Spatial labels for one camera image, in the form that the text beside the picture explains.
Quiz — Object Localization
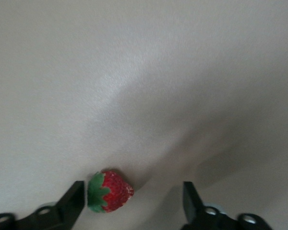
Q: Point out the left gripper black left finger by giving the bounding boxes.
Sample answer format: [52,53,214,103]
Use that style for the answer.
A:
[0,181,85,230]

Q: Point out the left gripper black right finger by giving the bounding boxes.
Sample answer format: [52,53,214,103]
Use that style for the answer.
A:
[182,181,272,230]

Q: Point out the red strawberry green leaves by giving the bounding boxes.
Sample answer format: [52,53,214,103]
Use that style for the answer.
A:
[86,169,135,214]

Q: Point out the brown paper table cover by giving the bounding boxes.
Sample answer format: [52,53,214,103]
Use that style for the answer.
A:
[0,0,288,230]

